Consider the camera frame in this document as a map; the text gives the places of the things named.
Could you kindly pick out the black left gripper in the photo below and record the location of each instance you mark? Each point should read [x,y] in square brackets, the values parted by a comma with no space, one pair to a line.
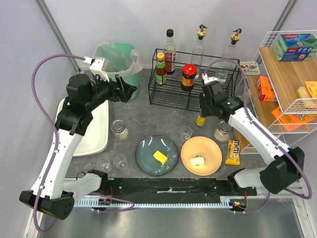
[119,89]

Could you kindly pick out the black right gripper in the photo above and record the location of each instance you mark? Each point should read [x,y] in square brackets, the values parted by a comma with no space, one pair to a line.
[204,106]

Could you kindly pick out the small yellow label bottle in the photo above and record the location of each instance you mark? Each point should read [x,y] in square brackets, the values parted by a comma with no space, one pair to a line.
[200,121]

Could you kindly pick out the sauce bottle yellow cap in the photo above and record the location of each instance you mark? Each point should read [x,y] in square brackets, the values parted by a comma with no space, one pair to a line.
[161,69]

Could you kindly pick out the chili sauce jar red lid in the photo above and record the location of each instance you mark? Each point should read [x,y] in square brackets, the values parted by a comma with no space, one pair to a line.
[189,73]

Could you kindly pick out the glass oil bottle gold spout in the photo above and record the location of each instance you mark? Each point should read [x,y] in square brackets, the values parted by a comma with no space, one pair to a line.
[198,50]

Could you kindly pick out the dark vinegar bottle black cap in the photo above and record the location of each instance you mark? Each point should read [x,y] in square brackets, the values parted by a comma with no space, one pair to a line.
[169,50]

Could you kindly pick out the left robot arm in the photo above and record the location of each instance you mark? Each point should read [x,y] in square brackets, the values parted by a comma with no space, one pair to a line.
[48,195]

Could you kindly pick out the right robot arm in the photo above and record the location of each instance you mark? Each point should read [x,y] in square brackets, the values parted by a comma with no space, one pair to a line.
[283,164]

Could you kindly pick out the clear pink bin liner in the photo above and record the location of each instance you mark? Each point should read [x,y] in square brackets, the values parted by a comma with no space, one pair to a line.
[133,62]

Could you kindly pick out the glass jar right side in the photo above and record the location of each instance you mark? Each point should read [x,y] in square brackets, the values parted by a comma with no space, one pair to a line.
[223,131]

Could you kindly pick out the small clear glass cup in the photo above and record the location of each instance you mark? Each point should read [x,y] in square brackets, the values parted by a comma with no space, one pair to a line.
[185,133]

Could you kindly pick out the green trash bin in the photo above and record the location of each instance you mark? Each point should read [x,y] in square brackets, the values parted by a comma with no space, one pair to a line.
[131,84]

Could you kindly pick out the glass jar with white powder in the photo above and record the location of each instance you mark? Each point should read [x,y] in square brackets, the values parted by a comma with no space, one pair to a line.
[119,129]

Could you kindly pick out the beige round plate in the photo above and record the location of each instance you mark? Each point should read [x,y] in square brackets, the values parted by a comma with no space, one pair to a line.
[201,146]

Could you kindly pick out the white food block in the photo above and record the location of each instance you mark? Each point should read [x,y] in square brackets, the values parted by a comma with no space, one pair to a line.
[197,161]

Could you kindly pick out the yellow M&Ms candy bag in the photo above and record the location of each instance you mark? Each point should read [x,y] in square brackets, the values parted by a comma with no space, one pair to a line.
[233,153]

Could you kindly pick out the white chocolate box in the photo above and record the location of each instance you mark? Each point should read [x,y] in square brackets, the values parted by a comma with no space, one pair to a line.
[250,67]

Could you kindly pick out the white rectangular basin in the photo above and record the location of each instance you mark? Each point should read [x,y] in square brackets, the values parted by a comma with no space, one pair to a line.
[96,137]

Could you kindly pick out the orange box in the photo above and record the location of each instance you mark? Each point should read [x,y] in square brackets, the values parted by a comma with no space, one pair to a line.
[265,89]

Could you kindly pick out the blue ceramic plate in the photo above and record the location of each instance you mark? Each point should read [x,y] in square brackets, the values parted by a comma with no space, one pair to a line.
[147,147]

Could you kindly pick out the yellow butter block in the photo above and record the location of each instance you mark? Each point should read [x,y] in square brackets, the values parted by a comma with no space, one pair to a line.
[160,157]

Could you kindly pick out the clear drinking glass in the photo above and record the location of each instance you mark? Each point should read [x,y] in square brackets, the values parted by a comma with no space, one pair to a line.
[104,164]
[120,161]

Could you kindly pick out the orange snack bag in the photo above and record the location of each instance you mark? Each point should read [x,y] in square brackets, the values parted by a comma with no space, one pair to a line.
[292,122]

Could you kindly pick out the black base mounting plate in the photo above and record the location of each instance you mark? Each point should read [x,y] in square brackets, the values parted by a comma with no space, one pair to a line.
[173,189]

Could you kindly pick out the yellow sponge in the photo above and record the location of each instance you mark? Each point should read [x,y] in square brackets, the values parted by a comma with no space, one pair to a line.
[303,93]

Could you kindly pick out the green sponge pack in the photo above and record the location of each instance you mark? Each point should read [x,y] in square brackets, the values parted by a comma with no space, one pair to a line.
[295,47]

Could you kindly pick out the yellow orange packet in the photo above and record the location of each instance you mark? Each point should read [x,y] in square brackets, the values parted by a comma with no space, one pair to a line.
[311,91]

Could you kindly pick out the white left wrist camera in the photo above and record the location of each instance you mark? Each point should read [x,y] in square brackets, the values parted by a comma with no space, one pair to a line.
[98,66]

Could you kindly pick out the black wire rack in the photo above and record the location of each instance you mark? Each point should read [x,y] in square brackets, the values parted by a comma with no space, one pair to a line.
[171,94]

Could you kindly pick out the white wire shelf unit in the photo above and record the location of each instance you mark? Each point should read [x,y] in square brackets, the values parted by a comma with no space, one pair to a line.
[286,77]

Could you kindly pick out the white cable duct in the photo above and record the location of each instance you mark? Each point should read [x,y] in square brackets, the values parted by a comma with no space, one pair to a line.
[93,201]

